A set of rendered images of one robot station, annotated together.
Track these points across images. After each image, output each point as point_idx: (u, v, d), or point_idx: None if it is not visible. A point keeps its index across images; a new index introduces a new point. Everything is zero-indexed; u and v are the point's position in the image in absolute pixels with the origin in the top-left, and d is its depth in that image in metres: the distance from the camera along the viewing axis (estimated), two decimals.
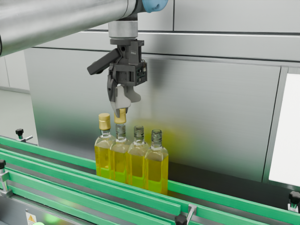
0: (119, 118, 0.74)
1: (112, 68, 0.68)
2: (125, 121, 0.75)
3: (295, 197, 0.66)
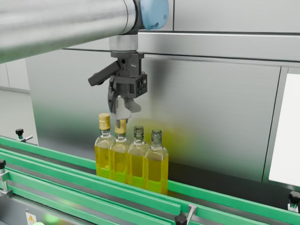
0: (120, 128, 0.75)
1: (113, 80, 0.69)
2: (125, 131, 0.76)
3: (295, 197, 0.66)
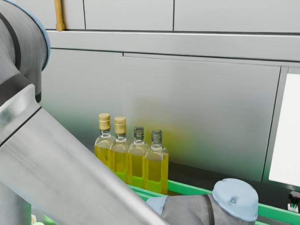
0: (120, 128, 0.75)
1: None
2: (125, 131, 0.76)
3: (295, 197, 0.66)
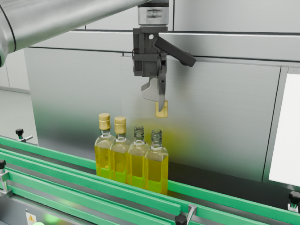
0: (120, 128, 0.75)
1: None
2: (125, 131, 0.76)
3: (295, 197, 0.66)
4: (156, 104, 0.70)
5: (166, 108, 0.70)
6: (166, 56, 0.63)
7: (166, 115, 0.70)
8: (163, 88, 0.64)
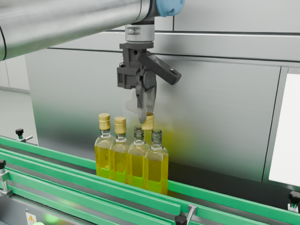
0: (120, 128, 0.75)
1: None
2: (125, 131, 0.76)
3: (295, 197, 0.66)
4: None
5: (149, 122, 0.71)
6: (145, 72, 0.65)
7: (149, 129, 0.72)
8: (139, 102, 0.66)
